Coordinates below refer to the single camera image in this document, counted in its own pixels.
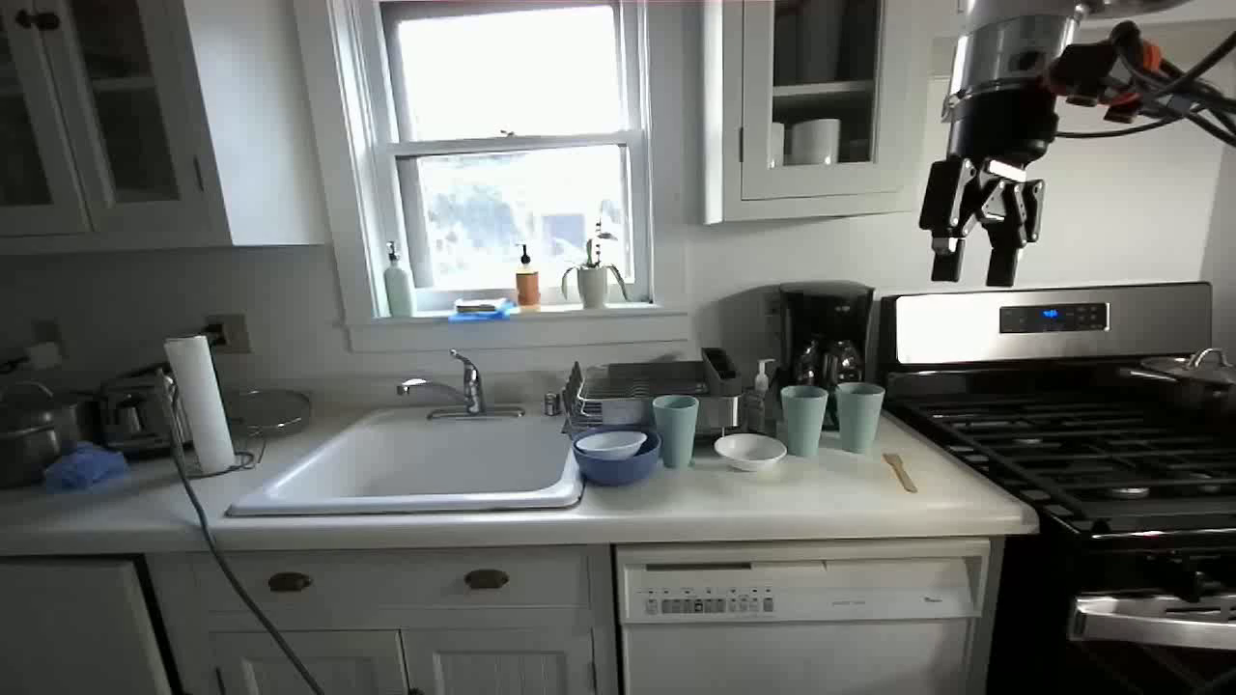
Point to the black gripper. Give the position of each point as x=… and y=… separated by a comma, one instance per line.
x=1007, y=125

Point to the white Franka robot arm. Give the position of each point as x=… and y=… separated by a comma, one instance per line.
x=1019, y=45

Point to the light blue plastic cup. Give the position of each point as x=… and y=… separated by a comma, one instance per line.
x=804, y=419
x=860, y=419
x=674, y=431

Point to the dark countertop appliance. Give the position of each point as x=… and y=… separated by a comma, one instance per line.
x=26, y=431

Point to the black coffee maker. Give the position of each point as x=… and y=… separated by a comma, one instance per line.
x=827, y=321

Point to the white mug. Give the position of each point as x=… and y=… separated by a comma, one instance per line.
x=811, y=139

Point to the stainless gas stove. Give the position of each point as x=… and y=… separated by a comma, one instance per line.
x=1096, y=451

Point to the steel pan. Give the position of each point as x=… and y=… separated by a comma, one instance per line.
x=1182, y=383

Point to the clear soap dispenser bottle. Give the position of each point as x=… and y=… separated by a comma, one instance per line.
x=761, y=399

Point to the small white bowl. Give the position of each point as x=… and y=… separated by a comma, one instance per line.
x=750, y=451

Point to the stainless dish rack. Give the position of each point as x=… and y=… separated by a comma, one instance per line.
x=643, y=379

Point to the white plant pot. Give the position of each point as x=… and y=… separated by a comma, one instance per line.
x=591, y=286

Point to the white bowl inside blue bowl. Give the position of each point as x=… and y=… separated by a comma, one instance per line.
x=612, y=447

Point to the white dishwasher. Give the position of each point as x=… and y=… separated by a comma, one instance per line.
x=796, y=618

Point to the amber pump bottle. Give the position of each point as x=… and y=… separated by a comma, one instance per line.
x=527, y=282

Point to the white framed window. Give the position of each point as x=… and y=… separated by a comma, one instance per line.
x=509, y=155

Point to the blue sponge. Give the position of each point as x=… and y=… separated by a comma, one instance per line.
x=482, y=309

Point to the chrome faucet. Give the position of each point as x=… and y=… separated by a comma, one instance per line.
x=464, y=383

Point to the white green soap bottle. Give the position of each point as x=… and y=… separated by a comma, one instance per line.
x=401, y=290

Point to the white kitchen sink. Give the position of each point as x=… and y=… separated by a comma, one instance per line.
x=411, y=470

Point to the white base cabinet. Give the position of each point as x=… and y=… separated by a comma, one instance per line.
x=388, y=618

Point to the glass lid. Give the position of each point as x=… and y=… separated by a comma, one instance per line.
x=273, y=412

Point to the white paper towel roll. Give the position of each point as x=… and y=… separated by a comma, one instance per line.
x=201, y=408

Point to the silver toaster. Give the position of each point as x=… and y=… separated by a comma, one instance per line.
x=137, y=412

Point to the blue cloth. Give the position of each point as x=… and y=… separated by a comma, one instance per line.
x=83, y=464

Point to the small white glass-door wall cabinet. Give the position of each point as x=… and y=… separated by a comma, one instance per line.
x=753, y=180

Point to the large white glass-door wall cabinet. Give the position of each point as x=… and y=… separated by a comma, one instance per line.
x=245, y=119

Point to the wall power outlet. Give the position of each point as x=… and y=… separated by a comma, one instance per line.
x=233, y=332

